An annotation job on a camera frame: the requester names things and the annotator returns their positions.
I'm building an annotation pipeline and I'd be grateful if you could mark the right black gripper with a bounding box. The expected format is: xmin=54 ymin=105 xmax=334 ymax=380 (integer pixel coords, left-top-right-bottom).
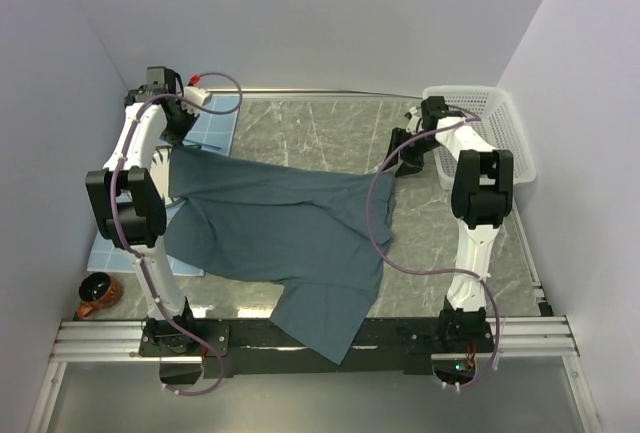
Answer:
xmin=380 ymin=127 xmax=441 ymax=178

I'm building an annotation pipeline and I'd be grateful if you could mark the blue-grey t-shirt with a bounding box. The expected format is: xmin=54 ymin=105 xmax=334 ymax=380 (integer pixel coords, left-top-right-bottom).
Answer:
xmin=164 ymin=147 xmax=395 ymax=364

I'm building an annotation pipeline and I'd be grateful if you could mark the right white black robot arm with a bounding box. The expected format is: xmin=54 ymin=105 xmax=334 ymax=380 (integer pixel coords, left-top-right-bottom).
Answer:
xmin=387 ymin=96 xmax=514 ymax=313

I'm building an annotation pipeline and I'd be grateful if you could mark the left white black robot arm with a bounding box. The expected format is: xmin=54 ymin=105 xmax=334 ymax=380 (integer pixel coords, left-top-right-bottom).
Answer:
xmin=85 ymin=66 xmax=199 ymax=355

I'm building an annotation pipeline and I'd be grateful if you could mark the blue checked placemat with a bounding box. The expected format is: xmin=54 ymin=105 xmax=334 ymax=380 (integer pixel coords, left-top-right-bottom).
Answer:
xmin=87 ymin=112 xmax=238 ymax=277

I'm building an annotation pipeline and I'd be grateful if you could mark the white blue striped plate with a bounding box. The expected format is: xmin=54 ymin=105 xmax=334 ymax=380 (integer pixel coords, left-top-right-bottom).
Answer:
xmin=149 ymin=145 xmax=175 ymax=207

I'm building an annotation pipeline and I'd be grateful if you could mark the white perforated plastic basket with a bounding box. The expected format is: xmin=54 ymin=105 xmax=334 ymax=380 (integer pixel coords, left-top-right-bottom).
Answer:
xmin=422 ymin=85 xmax=537 ymax=190

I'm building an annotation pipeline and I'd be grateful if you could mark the brown orange ceramic mug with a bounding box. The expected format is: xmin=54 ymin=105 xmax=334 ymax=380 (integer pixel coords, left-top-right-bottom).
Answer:
xmin=76 ymin=272 xmax=124 ymax=319

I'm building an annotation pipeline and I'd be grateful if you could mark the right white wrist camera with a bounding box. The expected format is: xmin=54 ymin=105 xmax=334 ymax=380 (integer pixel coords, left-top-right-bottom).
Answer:
xmin=404 ymin=107 xmax=423 ymax=136

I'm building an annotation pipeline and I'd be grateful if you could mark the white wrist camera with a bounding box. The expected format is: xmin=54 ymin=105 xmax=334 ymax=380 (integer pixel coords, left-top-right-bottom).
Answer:
xmin=183 ymin=85 xmax=212 ymax=107
xmin=404 ymin=107 xmax=423 ymax=136

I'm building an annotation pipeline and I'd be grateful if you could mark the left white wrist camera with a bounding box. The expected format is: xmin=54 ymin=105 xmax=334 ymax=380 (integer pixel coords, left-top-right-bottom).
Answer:
xmin=183 ymin=85 xmax=212 ymax=107

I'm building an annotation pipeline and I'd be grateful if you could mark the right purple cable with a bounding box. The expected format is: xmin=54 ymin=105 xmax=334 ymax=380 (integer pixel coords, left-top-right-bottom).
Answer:
xmin=366 ymin=105 xmax=501 ymax=391

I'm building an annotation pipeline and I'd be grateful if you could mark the purple cable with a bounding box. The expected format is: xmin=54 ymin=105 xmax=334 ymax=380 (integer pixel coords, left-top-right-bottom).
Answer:
xmin=366 ymin=105 xmax=501 ymax=391
xmin=110 ymin=70 xmax=244 ymax=398

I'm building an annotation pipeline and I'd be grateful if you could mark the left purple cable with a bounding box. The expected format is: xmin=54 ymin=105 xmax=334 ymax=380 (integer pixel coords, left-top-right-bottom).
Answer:
xmin=110 ymin=70 xmax=244 ymax=398

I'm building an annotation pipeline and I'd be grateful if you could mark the aluminium frame rail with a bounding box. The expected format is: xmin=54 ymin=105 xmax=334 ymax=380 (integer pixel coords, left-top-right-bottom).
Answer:
xmin=49 ymin=317 xmax=579 ymax=363

